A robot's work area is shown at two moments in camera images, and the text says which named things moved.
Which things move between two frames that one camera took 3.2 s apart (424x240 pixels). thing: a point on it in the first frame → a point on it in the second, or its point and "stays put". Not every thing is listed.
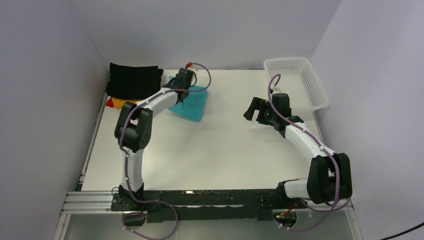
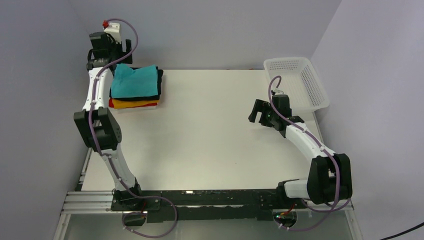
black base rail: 203,205 stays put
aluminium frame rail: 85,201 stays put
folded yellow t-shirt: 119,103 stays put
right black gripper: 259,112 stays put
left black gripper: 181,94 → 127,52
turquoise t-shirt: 193,105 → 128,82
